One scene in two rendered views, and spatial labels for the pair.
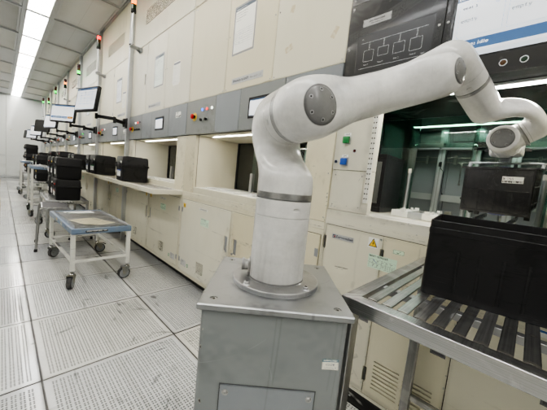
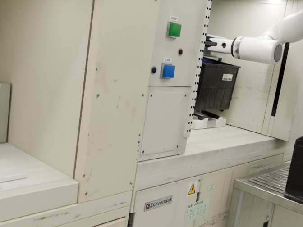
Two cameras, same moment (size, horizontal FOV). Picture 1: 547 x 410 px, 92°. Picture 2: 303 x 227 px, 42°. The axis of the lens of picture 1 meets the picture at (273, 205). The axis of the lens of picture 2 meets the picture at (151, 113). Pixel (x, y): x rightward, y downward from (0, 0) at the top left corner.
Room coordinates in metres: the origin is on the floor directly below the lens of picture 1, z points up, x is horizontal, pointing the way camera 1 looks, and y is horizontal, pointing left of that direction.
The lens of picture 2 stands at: (1.34, 0.68, 1.17)
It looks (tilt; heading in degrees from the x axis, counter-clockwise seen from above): 10 degrees down; 267
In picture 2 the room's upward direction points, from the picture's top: 8 degrees clockwise
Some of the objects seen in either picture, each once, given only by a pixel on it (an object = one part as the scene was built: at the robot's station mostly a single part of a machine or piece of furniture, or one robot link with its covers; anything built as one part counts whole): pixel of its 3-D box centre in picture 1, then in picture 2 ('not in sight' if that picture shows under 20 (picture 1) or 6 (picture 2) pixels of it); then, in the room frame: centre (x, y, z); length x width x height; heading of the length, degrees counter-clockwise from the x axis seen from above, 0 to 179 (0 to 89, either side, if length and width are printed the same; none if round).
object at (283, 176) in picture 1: (282, 144); not in sight; (0.61, -0.01, 1.07); 0.19 x 0.12 x 0.24; 25
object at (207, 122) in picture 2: not in sight; (190, 116); (1.10, -0.91, 0.89); 0.22 x 0.21 x 0.04; 136
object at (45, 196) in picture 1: (63, 211); not in sight; (3.58, 2.85, 0.24); 0.94 x 0.53 x 0.48; 46
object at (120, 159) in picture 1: (131, 168); not in sight; (2.89, 1.57, 0.93); 0.30 x 0.28 x 0.26; 43
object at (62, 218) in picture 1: (89, 241); not in sight; (2.40, 1.65, 0.24); 0.97 x 0.52 x 0.48; 48
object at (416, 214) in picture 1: (421, 214); not in sight; (1.29, -0.72, 0.89); 0.22 x 0.21 x 0.04; 136
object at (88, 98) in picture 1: (104, 107); not in sight; (3.13, 2.05, 1.59); 0.50 x 0.41 x 0.36; 136
